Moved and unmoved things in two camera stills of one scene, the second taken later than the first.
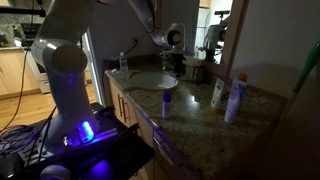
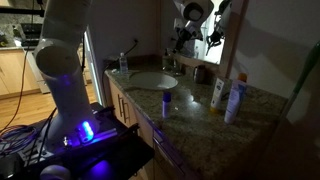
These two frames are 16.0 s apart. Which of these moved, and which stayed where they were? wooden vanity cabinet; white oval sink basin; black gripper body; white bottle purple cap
Moved: black gripper body
Stayed: white oval sink basin; wooden vanity cabinet; white bottle purple cap
